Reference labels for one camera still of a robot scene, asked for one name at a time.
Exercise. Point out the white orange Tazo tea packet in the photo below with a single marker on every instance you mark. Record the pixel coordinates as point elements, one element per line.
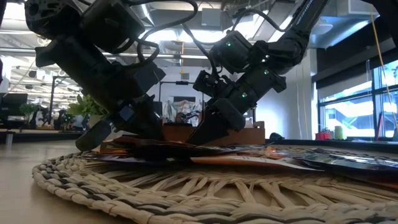
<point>248,161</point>

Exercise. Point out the red box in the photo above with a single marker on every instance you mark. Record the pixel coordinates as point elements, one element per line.
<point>321,136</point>

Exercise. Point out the large black framed window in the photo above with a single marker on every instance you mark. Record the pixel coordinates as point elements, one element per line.
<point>351,118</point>

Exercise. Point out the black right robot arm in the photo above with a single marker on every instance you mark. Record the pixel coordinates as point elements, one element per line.
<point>289,46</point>

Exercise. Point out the wooden divided organiser box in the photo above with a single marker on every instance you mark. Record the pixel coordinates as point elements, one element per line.
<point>248,137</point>

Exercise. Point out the long ceiling tube light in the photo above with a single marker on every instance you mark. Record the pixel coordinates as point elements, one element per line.
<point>18,50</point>

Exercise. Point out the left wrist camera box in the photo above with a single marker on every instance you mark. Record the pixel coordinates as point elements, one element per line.
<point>146,77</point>

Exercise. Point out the black camera gantry frame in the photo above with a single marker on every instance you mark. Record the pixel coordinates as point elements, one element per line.
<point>182,82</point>
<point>62,77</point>

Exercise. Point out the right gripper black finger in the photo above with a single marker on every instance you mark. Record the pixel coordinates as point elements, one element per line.
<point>217,124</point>

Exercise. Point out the round woven straw placemat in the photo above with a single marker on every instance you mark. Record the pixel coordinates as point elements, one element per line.
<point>199,205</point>

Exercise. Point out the grey window roller blind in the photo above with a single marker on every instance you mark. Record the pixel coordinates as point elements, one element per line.
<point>342,91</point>

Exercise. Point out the small distant green plant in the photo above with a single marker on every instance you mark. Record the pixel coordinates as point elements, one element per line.
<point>28,109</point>

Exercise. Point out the plain orange tea packet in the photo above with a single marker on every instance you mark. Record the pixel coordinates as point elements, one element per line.
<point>112,151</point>

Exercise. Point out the background black robot arms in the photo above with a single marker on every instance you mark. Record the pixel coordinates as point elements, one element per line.
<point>59,119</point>

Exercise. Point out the white ceiling duct hood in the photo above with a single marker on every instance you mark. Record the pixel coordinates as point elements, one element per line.
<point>342,28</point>

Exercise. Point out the grey square wall panel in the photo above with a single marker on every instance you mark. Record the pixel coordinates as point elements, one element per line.
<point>185,76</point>

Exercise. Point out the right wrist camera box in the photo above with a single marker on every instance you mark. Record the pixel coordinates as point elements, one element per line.
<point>211,84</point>

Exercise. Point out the dark brown tea packet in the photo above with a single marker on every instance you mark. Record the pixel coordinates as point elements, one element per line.
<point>161,146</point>

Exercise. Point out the grey ceiling box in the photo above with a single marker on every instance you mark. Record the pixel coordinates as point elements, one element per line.
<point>211,17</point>

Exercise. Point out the yellow green cylinder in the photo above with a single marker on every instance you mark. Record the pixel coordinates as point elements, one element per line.
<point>339,133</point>

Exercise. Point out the green plant in white pot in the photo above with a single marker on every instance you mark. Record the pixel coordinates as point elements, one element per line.
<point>84,107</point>

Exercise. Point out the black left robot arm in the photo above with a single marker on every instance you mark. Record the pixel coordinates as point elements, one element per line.
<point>109,21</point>

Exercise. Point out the black distant monitor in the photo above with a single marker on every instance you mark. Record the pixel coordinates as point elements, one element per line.
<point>14,104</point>

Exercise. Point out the pale draped cloth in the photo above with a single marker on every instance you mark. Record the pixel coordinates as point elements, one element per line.
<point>183,107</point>

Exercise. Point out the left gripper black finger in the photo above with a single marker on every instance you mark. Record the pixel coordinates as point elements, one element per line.
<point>93,137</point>
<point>146,124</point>

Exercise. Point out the purple tea packet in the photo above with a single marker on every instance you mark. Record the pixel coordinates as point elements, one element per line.
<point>130,160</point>

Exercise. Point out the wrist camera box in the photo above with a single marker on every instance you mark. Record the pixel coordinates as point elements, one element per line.
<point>146,77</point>
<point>211,84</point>

